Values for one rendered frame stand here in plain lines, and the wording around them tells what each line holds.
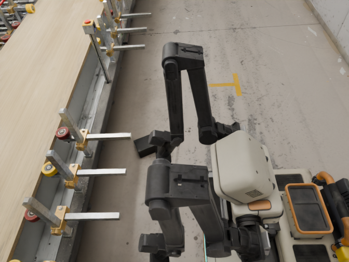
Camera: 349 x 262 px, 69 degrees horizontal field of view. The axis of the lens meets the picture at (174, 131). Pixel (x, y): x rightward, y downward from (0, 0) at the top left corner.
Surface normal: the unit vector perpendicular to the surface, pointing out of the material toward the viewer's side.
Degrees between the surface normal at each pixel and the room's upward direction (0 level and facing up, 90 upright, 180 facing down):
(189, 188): 12
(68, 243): 0
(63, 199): 0
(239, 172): 42
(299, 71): 0
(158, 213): 90
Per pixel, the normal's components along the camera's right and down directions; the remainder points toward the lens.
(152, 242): 0.29, -0.60
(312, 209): -0.07, -0.62
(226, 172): -0.72, -0.43
